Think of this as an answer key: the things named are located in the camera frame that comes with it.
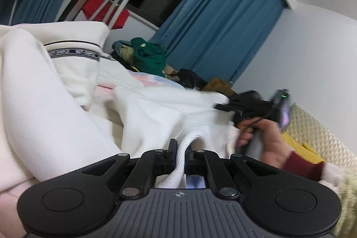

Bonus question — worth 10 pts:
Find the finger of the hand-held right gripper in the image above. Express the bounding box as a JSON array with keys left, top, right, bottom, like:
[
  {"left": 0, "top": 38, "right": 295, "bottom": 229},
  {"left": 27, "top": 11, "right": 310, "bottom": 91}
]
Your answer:
[{"left": 213, "top": 103, "right": 238, "bottom": 114}]

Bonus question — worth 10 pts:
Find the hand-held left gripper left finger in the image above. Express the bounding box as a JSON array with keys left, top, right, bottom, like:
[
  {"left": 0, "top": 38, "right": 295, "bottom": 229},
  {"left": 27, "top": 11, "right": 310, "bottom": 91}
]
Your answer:
[{"left": 81, "top": 139, "right": 178, "bottom": 198}]

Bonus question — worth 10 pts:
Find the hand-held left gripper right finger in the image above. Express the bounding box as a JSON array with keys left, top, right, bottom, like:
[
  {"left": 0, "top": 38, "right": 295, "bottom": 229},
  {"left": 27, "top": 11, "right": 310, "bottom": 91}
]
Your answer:
[{"left": 184, "top": 149, "right": 282, "bottom": 197}]

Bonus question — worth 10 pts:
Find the white knit sweater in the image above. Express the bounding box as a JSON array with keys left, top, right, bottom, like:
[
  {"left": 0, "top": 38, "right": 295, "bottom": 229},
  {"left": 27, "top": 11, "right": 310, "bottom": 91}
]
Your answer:
[{"left": 0, "top": 21, "right": 244, "bottom": 238}]

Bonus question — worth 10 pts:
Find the person's right forearm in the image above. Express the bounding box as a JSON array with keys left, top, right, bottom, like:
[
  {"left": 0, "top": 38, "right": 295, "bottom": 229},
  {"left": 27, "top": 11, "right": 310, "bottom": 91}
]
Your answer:
[{"left": 279, "top": 151, "right": 326, "bottom": 182}]

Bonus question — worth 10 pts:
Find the person's right hand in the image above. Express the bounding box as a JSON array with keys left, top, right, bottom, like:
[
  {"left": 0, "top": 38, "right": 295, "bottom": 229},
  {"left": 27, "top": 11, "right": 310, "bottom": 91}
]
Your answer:
[{"left": 236, "top": 118, "right": 294, "bottom": 172}]

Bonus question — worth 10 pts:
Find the cardboard box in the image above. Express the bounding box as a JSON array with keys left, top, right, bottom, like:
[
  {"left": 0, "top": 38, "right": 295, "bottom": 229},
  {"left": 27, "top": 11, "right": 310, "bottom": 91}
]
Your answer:
[{"left": 201, "top": 77, "right": 237, "bottom": 98}]

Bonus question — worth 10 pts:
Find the black garment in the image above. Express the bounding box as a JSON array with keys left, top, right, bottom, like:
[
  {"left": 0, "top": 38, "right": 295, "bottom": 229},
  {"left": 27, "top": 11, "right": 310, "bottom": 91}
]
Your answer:
[{"left": 176, "top": 68, "right": 208, "bottom": 89}]

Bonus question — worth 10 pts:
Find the yellow cloth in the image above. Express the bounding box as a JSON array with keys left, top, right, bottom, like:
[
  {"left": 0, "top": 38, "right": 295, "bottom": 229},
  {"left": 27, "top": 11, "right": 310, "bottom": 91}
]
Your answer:
[{"left": 281, "top": 132, "right": 325, "bottom": 164}]

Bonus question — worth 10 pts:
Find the beige quilted headboard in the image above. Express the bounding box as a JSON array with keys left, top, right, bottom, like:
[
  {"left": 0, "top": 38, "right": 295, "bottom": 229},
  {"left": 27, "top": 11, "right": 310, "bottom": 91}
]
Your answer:
[{"left": 286, "top": 103, "right": 357, "bottom": 169}]

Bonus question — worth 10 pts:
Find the cream fluffy cloth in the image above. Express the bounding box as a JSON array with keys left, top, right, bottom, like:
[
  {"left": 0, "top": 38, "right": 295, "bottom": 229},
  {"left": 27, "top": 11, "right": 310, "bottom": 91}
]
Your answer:
[{"left": 318, "top": 161, "right": 357, "bottom": 238}]

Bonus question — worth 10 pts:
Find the red cloth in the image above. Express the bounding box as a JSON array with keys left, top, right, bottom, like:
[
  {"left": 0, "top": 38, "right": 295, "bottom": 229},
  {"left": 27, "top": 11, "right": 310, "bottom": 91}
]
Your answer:
[{"left": 81, "top": 0, "right": 130, "bottom": 30}]

